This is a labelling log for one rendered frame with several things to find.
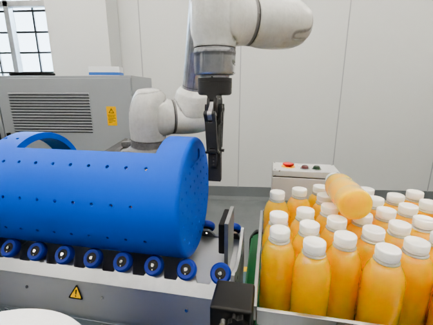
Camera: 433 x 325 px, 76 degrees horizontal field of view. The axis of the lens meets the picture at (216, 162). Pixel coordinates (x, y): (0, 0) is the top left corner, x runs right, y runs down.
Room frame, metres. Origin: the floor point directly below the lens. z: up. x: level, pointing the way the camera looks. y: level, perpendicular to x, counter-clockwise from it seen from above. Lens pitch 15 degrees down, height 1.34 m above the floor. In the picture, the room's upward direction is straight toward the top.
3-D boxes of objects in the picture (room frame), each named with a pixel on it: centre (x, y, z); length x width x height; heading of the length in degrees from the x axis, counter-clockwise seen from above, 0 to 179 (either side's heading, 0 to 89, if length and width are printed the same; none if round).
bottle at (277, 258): (0.48, -0.12, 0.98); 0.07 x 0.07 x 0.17
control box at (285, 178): (0.86, -0.28, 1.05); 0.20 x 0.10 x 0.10; 79
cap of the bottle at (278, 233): (0.48, -0.12, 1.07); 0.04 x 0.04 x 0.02
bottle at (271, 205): (0.68, -0.16, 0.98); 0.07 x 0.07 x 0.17
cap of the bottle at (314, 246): (0.44, -0.17, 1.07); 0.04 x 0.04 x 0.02
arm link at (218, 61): (0.63, 0.00, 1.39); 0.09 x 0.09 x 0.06
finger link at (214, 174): (0.63, 0.00, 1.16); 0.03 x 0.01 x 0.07; 79
